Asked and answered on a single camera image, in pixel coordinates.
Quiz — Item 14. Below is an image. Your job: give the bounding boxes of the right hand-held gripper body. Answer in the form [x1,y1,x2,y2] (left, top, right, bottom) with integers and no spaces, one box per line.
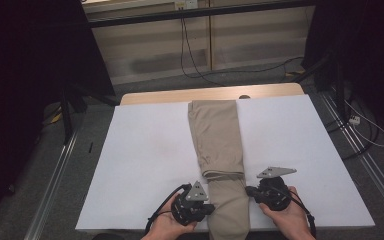
[256,166,298,212]

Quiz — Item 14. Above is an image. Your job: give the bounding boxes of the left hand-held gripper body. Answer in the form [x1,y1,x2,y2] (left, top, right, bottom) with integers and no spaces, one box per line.
[171,180,209,226]

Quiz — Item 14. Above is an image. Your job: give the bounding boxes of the beige pants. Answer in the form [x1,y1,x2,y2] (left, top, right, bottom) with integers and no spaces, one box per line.
[187,99,251,240]

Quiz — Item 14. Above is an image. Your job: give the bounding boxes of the person's left hand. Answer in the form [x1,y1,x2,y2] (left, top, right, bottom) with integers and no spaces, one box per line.
[141,194,198,240]

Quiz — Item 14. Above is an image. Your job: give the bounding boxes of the person's right hand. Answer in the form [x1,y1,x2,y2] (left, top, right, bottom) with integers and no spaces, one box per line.
[259,185,316,240]

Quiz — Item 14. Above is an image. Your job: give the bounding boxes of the white table mat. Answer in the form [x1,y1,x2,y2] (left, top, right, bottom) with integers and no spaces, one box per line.
[74,94,376,233]

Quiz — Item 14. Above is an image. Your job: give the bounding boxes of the black stand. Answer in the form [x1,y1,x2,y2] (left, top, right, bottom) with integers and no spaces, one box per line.
[293,53,348,114]
[58,83,121,146]

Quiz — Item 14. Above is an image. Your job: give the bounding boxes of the black curtain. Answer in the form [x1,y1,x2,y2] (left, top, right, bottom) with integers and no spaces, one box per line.
[301,0,384,141]
[0,0,116,231]

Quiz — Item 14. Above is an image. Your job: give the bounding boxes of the black horizontal bar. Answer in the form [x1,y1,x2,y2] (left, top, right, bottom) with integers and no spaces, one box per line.
[88,0,314,28]

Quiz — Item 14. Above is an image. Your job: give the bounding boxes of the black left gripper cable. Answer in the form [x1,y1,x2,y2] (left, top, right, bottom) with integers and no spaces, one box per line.
[144,183,193,234]

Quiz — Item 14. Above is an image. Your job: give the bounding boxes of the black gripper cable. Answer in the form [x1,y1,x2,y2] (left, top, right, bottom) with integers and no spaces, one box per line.
[144,183,193,234]
[269,186,317,239]

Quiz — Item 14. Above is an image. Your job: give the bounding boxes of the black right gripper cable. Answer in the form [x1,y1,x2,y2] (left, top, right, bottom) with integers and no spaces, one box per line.
[269,186,317,239]

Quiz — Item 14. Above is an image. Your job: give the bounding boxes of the black floor cable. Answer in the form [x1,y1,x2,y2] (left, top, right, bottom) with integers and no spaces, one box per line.
[324,96,381,161]

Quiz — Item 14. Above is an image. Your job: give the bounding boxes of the metal floor rail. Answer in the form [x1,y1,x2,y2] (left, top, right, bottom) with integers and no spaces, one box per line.
[319,91,384,228]
[23,131,79,240]

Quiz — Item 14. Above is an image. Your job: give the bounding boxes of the black wall cable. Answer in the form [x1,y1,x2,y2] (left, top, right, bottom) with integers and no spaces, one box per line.
[179,18,226,87]
[182,18,305,79]

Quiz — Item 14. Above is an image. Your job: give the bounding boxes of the white floor cable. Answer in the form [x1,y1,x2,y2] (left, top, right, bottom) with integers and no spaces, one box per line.
[344,99,384,149]

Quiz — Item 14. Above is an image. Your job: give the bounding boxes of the white wall socket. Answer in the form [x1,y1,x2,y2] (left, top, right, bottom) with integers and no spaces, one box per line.
[174,0,199,10]

